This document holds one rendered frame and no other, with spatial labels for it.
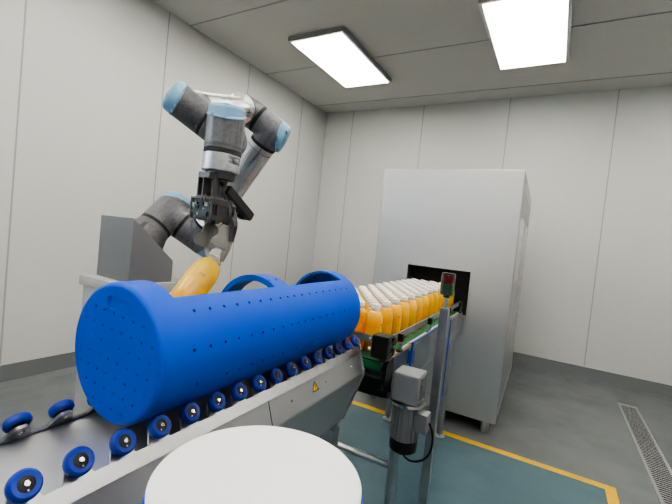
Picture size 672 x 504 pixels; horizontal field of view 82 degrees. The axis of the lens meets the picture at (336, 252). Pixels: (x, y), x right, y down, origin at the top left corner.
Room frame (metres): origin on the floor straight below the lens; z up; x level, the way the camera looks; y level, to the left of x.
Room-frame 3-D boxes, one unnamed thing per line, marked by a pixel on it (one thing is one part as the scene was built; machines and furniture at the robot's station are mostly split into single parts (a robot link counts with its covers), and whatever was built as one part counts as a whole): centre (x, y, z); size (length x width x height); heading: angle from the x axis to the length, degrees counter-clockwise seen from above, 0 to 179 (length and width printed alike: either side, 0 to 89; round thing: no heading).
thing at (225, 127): (0.96, 0.30, 1.60); 0.10 x 0.09 x 0.12; 11
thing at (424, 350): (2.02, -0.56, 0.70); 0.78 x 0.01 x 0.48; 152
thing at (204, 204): (0.95, 0.31, 1.43); 0.09 x 0.08 x 0.12; 152
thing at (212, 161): (0.95, 0.30, 1.51); 0.10 x 0.09 x 0.05; 62
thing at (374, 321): (1.63, -0.19, 0.99); 0.07 x 0.07 x 0.19
